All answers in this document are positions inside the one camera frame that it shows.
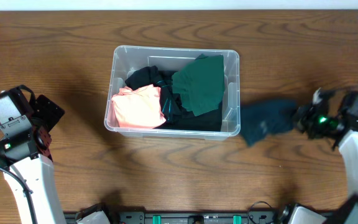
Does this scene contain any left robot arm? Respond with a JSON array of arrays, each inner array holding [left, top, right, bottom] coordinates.
[[0, 85, 66, 223]]

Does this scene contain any dark green garment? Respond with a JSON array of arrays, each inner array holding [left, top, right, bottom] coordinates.
[[172, 54, 225, 116]]

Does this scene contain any clear plastic storage bin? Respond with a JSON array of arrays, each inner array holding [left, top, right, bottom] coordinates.
[[104, 45, 241, 141]]

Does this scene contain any large black garment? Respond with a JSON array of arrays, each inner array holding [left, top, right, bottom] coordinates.
[[157, 102, 223, 132]]

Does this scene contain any pink garment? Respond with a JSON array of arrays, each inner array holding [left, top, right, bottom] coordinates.
[[111, 85, 166, 129]]

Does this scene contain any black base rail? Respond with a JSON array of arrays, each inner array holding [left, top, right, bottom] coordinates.
[[108, 210, 280, 224]]

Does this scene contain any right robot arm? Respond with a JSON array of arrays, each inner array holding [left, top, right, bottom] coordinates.
[[275, 100, 358, 224]]

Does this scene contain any small black garment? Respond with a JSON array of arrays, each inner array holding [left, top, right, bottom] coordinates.
[[125, 66, 182, 124]]

